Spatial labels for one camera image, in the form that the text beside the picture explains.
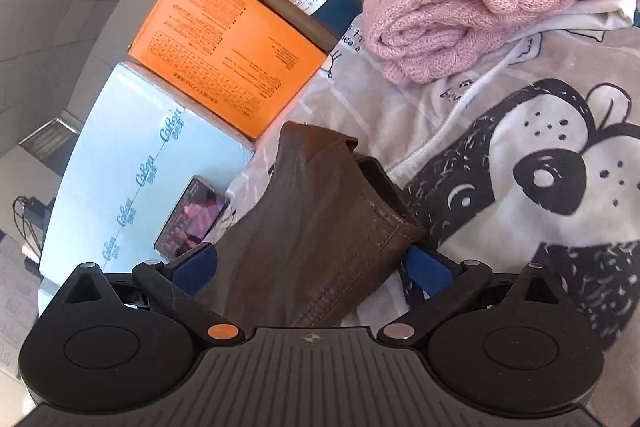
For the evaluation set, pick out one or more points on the white zipper garment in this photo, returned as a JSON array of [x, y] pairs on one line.
[[505, 57]]

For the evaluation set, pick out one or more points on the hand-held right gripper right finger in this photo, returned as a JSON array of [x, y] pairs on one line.
[[425, 268]]

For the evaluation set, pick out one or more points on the light blue box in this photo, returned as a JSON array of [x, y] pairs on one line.
[[135, 167]]

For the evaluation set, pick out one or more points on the orange cardboard box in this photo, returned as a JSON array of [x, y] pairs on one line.
[[225, 47]]

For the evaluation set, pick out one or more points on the smartphone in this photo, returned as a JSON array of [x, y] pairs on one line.
[[192, 214]]

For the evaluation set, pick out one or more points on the brown leather garment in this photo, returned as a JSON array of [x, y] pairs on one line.
[[310, 247]]

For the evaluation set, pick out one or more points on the printed raccoon blanket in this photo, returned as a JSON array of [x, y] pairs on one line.
[[525, 187]]

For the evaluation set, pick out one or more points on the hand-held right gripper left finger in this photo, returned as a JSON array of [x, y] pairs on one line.
[[198, 263]]

